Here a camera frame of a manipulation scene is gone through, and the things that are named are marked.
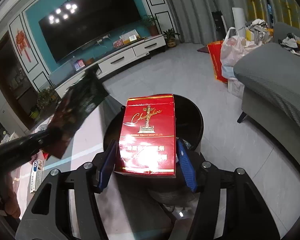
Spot red cigarette carton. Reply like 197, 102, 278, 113
114, 94, 176, 178

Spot white medicine box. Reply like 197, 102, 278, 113
30, 159, 44, 194

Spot dark green snack bag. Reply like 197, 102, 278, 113
42, 68, 109, 159

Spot black trash bin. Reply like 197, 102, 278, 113
103, 94, 204, 153

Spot person's left hand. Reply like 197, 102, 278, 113
0, 172, 21, 218

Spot potted plants on left stand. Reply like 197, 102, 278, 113
29, 87, 58, 120

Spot red paper shopping bag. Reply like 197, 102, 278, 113
207, 41, 228, 83

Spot white tv cabinet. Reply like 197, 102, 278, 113
55, 35, 166, 97

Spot potted plant by curtain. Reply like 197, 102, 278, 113
163, 28, 180, 48

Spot pink white plastic bag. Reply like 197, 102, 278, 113
220, 27, 260, 80

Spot grey sofa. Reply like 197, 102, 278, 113
234, 22, 300, 167

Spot red chinese knot left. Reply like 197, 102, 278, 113
15, 29, 31, 62

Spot black upright vacuum cleaner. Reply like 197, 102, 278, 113
211, 0, 227, 37

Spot potted plant on cabinet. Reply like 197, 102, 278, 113
142, 15, 159, 36

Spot pile of clothes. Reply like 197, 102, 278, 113
245, 18, 274, 45

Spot grey curtain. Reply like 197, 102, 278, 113
168, 0, 247, 44

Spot white paper roll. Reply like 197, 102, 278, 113
232, 7, 246, 37

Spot large black television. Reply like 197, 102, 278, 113
39, 0, 141, 62

